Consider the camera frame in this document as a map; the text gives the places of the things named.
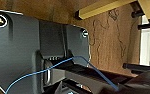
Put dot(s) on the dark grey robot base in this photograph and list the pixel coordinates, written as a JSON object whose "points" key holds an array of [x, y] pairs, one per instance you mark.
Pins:
{"points": [[24, 43]]}

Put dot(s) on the yellow leg game table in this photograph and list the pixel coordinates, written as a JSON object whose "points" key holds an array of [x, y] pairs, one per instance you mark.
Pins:
{"points": [[104, 8]]}

